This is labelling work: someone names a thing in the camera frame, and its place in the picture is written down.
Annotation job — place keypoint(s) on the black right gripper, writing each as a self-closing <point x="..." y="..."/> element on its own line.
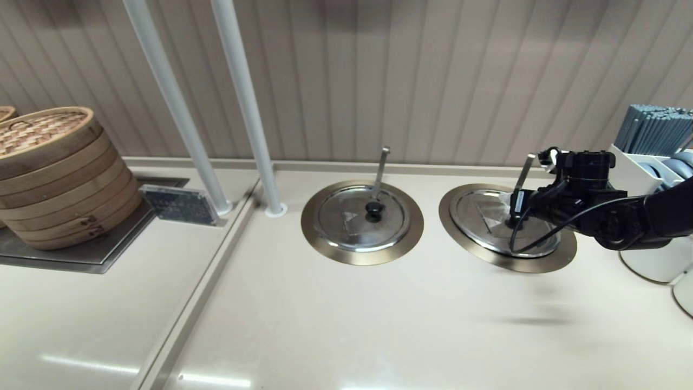
<point x="568" y="206"/>

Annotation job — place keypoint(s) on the steel pot lid black knob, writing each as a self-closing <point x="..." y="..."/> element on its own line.
<point x="346" y="216"/>
<point x="482" y="216"/>

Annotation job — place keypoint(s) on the white cutlery holder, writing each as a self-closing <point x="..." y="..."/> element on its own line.
<point x="622" y="162"/>

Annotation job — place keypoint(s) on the white ceramic jar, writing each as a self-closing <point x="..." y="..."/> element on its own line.
<point x="685" y="295"/>
<point x="655" y="268"/>

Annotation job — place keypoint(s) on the grey chopsticks bundle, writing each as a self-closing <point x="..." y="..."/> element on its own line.
<point x="655" y="127"/>

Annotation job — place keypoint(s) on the white metal pole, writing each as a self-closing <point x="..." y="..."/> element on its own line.
<point x="172" y="97"/>
<point x="243" y="86"/>

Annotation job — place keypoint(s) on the recessed stainless steel tray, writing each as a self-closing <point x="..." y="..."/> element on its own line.
<point x="81" y="261"/>

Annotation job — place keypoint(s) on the stacked bamboo steamer baskets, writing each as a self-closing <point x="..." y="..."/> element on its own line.
<point x="54" y="179"/>

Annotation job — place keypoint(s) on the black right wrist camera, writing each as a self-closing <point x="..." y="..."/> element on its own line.
<point x="587" y="168"/>

